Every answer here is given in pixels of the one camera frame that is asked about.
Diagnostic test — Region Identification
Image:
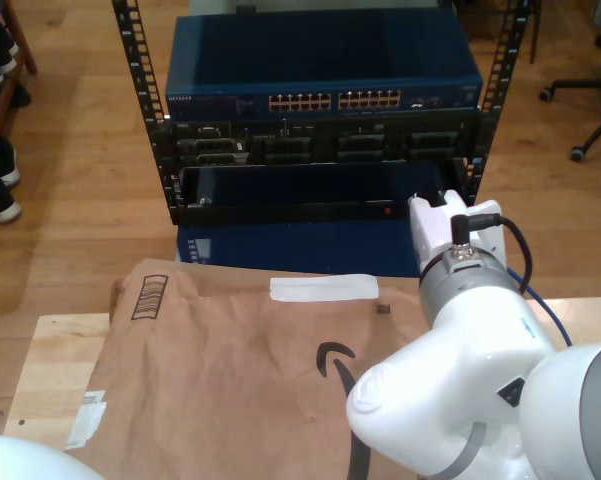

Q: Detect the blue network cable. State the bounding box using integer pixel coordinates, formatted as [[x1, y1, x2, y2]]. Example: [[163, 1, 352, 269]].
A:
[[507, 266, 574, 349]]

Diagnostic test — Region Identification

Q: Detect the dark blue flat device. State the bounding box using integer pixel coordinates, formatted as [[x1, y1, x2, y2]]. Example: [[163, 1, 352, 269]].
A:
[[174, 219, 426, 280]]

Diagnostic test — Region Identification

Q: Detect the white tape strip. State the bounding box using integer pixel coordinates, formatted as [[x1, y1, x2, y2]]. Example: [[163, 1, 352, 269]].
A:
[[268, 272, 381, 304]]

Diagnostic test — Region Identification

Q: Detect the black rack server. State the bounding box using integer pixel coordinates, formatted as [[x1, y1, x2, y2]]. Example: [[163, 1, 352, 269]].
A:
[[172, 114, 481, 167]]

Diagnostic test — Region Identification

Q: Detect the black office chair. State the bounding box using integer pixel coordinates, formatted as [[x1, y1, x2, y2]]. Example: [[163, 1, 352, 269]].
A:
[[538, 32, 601, 164]]

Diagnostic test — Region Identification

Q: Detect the brown paper mailer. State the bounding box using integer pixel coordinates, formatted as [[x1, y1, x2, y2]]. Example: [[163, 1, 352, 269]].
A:
[[67, 257, 429, 480]]

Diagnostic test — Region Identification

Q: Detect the white paper label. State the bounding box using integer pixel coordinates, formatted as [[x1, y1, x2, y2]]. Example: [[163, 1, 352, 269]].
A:
[[65, 388, 110, 450]]

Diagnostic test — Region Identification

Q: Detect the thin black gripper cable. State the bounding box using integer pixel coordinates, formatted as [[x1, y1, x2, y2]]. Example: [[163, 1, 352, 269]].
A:
[[451, 213, 535, 297]]

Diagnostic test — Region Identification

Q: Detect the black perforated rack post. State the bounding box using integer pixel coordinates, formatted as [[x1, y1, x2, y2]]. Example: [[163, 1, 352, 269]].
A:
[[465, 0, 537, 204], [111, 0, 181, 211]]

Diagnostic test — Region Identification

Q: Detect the blue network switch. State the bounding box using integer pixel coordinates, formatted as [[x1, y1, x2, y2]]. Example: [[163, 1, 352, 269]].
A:
[[163, 12, 484, 121]]

